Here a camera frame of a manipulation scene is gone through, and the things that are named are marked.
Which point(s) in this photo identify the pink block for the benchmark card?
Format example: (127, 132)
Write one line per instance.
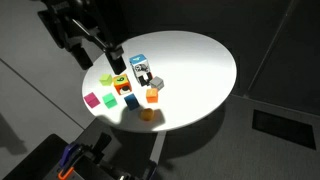
(91, 100)

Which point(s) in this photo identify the orange block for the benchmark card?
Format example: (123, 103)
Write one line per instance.
(152, 95)

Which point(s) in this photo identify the lime green block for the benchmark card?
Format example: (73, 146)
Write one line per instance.
(106, 79)

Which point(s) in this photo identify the orange yellow toy apple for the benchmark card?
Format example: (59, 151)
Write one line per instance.
(147, 114)

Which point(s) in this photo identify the white table leg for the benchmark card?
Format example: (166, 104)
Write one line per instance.
(158, 146)

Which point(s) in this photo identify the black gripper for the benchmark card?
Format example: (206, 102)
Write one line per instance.
(115, 53)

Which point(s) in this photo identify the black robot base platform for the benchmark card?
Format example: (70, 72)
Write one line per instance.
(36, 160)

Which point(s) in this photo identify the orange plush cube with number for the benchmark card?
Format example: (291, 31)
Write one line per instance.
(122, 85)

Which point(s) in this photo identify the Franka robot arm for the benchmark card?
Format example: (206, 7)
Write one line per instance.
(83, 20)

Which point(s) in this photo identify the grey studded block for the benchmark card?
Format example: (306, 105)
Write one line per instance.
(156, 82)

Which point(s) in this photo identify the black spring clamp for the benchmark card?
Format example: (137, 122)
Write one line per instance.
(101, 143)

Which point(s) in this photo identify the blue block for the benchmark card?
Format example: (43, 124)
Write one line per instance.
(132, 102)

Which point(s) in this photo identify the plush cube with blue face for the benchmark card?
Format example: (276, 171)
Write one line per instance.
(139, 61)

